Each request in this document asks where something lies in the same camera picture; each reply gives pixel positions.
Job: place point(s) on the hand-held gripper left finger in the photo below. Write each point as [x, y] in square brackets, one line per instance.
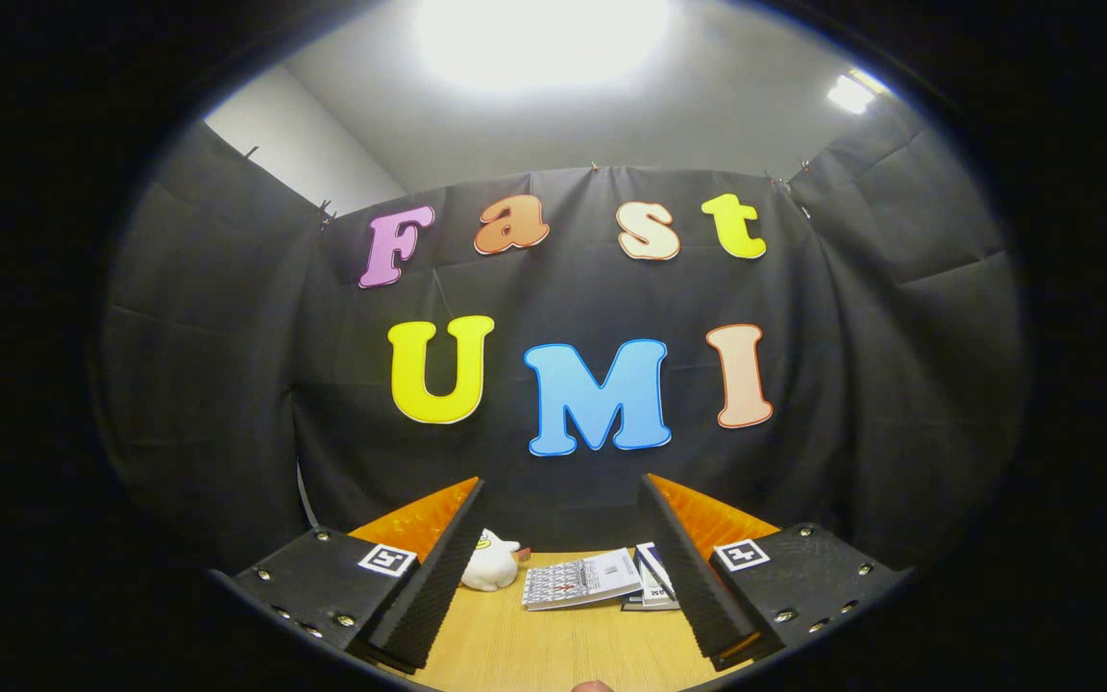
[433, 586]

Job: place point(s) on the white book dark cover picture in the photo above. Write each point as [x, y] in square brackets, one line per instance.
[654, 569]

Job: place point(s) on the small ceiling light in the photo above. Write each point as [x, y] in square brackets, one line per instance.
[851, 93]

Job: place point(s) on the patterned cover book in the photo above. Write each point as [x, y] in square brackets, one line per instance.
[578, 580]

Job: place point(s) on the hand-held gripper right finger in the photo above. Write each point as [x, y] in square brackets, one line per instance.
[693, 577]

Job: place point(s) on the white duck plush toy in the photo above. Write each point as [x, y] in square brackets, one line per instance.
[491, 567]

